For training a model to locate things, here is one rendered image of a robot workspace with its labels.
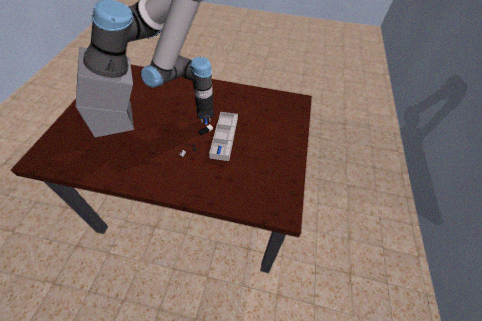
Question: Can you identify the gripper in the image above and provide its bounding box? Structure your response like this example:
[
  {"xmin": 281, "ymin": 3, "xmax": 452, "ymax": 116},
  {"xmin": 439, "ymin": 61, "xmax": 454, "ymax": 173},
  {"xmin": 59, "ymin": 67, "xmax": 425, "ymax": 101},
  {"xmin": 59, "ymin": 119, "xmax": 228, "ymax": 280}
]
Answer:
[{"xmin": 194, "ymin": 87, "xmax": 214, "ymax": 123}]

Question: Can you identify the white three-compartment bin rack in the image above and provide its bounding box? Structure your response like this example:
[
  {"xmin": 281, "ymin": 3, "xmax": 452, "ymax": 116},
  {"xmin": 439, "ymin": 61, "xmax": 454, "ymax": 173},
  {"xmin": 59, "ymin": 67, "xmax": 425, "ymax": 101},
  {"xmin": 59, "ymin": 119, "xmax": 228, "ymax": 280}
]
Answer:
[{"xmin": 209, "ymin": 112, "xmax": 238, "ymax": 161}]

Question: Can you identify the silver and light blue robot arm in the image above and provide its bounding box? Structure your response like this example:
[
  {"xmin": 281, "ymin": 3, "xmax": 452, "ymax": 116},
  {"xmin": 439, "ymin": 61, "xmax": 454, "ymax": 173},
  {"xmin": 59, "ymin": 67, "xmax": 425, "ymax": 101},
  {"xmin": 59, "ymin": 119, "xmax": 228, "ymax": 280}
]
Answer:
[{"xmin": 83, "ymin": 0, "xmax": 212, "ymax": 91}]

